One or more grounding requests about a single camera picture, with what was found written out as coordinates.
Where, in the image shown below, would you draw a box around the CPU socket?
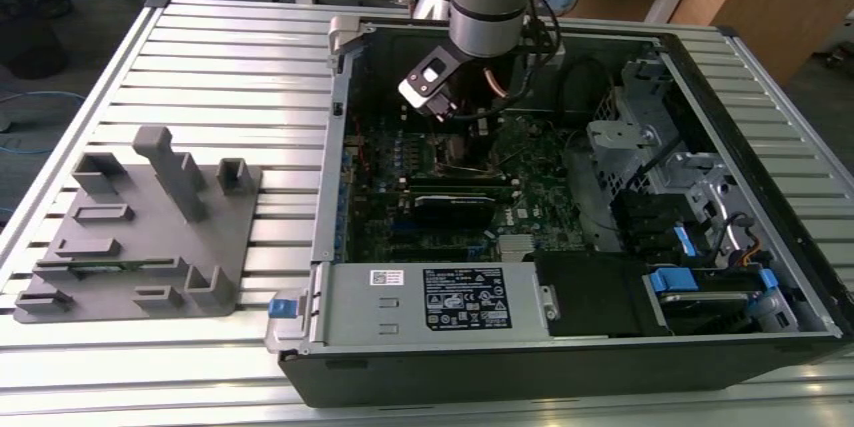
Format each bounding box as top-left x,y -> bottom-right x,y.
430,132 -> 506,179

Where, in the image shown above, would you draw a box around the RAM slot white clips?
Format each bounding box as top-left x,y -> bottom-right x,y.
407,184 -> 519,198

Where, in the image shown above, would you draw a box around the silver drive cage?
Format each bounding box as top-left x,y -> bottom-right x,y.
586,59 -> 779,268

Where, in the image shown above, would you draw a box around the black graphics card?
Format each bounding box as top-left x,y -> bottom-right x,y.
411,192 -> 499,228

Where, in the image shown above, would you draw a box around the green motherboard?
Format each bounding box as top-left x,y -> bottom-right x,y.
339,106 -> 595,263

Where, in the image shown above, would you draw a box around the small silver heat sink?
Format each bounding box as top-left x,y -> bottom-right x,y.
496,234 -> 535,253

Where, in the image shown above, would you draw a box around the black plastic disk bay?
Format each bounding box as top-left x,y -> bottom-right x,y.
610,190 -> 702,254

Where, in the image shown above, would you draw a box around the silver power supply unit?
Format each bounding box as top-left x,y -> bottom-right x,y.
312,261 -> 555,348

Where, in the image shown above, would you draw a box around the grey parts rack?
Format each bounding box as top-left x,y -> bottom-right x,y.
11,125 -> 265,324

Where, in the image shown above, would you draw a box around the blue disk carrier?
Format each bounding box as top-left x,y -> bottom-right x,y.
640,266 -> 781,337

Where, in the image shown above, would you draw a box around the black PC case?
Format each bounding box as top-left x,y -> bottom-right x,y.
276,14 -> 854,408

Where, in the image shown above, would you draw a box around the green RAM stick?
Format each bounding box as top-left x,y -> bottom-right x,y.
36,258 -> 180,274

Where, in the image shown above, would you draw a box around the black waste bin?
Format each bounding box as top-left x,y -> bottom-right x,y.
7,16 -> 69,81

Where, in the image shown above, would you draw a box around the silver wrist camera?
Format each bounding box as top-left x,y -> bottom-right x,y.
398,46 -> 463,122

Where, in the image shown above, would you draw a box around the thick black cable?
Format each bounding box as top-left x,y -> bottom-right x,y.
558,54 -> 612,116

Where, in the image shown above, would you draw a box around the blue floor cable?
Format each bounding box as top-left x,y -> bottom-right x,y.
0,90 -> 88,156

